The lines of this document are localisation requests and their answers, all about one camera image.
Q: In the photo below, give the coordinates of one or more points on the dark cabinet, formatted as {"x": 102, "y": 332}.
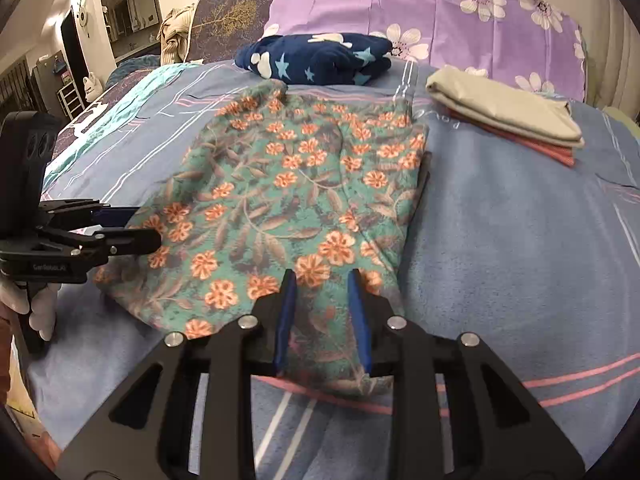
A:
{"x": 47, "y": 85}

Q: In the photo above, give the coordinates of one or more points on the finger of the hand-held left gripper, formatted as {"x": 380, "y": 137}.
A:
{"x": 112, "y": 216}
{"x": 135, "y": 241}

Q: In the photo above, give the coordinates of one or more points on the beige striped cloth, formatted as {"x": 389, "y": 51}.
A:
{"x": 172, "y": 40}

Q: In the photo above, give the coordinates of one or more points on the person's left hand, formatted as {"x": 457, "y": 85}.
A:
{"x": 45, "y": 315}

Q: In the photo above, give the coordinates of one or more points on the purple floral pillow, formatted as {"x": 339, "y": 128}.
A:
{"x": 425, "y": 5}

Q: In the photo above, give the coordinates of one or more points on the dark tree-print cushion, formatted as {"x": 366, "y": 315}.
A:
{"x": 210, "y": 45}

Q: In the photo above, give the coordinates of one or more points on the teal and purple duvet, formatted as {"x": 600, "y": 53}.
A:
{"x": 125, "y": 105}

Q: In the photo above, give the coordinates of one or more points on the navy star fleece blanket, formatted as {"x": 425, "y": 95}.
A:
{"x": 300, "y": 52}

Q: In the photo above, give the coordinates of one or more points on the red striped folded cloth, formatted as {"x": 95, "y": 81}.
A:
{"x": 555, "y": 152}

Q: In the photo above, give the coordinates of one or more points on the white pleated curtain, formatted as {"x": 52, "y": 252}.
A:
{"x": 615, "y": 60}

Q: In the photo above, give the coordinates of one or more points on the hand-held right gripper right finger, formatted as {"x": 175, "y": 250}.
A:
{"x": 361, "y": 330}

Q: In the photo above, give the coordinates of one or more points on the grey folded cloth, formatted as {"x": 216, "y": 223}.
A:
{"x": 500, "y": 105}

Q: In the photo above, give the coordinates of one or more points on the blue printed bedsheet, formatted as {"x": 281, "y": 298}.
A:
{"x": 500, "y": 260}

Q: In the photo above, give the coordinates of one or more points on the white wall clock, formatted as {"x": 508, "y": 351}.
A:
{"x": 82, "y": 15}

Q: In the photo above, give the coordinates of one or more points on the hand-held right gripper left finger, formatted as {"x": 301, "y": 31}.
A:
{"x": 285, "y": 330}

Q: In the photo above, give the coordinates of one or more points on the teal floral garment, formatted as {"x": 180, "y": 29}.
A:
{"x": 300, "y": 185}

